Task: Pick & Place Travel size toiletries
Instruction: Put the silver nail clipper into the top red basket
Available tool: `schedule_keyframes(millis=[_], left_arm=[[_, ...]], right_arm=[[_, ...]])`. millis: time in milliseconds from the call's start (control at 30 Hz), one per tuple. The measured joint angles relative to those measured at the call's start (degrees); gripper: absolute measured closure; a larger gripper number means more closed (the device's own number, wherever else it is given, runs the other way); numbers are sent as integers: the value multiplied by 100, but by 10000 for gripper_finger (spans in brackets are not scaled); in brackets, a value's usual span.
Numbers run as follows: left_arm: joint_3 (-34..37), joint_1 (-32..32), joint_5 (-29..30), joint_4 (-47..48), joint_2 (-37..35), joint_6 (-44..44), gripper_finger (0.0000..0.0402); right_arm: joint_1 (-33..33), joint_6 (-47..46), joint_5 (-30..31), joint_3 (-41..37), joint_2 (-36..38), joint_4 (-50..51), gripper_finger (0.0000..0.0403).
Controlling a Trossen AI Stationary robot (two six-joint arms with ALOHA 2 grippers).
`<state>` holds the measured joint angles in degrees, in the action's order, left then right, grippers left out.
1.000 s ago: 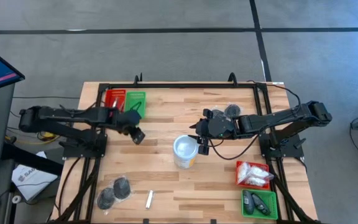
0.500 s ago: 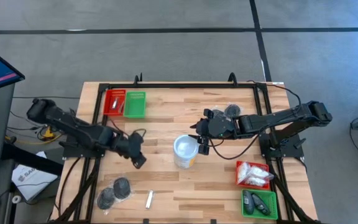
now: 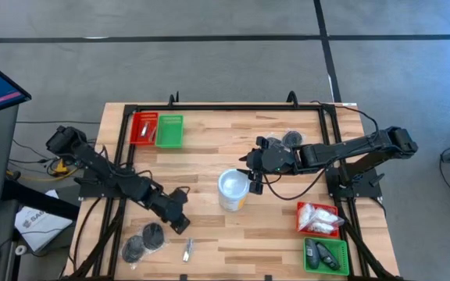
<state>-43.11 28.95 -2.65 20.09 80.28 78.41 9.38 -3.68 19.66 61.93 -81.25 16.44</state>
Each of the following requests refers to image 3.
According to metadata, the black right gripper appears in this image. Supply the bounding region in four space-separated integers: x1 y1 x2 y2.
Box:
236 137 270 195

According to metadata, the clear bag of cotton balls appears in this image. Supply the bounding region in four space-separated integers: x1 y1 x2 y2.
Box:
297 202 315 231
306 220 338 236
312 207 345 227

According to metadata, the white wipes canister yellow label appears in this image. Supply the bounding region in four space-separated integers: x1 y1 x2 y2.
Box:
216 168 251 213

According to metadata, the green plastic basket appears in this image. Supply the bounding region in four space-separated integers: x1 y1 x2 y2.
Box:
302 237 350 277
155 114 185 150

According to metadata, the red plastic basket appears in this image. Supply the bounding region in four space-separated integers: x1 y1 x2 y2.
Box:
129 112 159 147
296 201 341 240

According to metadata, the black oval device grey label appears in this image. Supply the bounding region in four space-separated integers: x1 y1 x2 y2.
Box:
305 237 320 270

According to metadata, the white printed booklet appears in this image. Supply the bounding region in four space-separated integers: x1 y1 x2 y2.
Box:
13 190 73 253

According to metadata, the black desk edge bar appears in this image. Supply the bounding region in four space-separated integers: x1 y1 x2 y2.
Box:
1 178 80 222

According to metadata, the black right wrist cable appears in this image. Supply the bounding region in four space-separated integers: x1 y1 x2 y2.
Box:
262 165 330 201

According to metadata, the black aluminium table frame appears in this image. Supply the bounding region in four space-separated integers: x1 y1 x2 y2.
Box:
62 90 402 281

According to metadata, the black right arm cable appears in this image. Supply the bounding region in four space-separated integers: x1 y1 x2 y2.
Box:
310 100 380 136

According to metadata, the yellow floor cable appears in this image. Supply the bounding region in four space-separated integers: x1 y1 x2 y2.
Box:
5 158 80 183

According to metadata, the thin black floor cable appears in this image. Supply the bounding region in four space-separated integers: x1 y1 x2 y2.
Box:
15 119 102 125

